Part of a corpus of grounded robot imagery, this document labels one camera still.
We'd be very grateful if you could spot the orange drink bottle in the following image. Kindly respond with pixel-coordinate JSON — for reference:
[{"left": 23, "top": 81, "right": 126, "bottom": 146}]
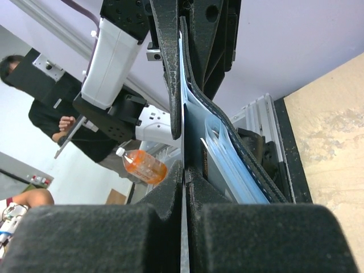
[{"left": 116, "top": 147, "right": 168, "bottom": 184}]

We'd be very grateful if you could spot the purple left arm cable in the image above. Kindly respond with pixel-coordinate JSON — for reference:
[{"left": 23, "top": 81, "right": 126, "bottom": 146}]
[{"left": 61, "top": 0, "right": 100, "bottom": 77}]

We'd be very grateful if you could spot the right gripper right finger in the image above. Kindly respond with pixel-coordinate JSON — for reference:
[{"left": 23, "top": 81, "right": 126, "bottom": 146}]
[{"left": 185, "top": 168, "right": 358, "bottom": 272}]

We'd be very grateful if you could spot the person in black shirt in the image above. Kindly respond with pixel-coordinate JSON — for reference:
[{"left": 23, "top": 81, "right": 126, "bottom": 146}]
[{"left": 0, "top": 54, "right": 134, "bottom": 179}]

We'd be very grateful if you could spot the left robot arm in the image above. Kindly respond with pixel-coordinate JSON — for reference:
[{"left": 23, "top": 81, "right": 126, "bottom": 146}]
[{"left": 73, "top": 1, "right": 241, "bottom": 147}]

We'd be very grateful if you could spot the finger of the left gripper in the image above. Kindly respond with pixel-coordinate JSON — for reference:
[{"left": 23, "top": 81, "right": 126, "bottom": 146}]
[
  {"left": 150, "top": 1, "right": 181, "bottom": 140},
  {"left": 184, "top": 1, "right": 242, "bottom": 100}
]

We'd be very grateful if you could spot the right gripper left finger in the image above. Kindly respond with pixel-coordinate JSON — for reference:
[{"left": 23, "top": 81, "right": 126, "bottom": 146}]
[{"left": 1, "top": 160, "right": 183, "bottom": 272}]

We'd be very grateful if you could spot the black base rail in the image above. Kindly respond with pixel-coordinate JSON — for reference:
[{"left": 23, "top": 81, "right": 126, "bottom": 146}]
[{"left": 230, "top": 94, "right": 313, "bottom": 203}]

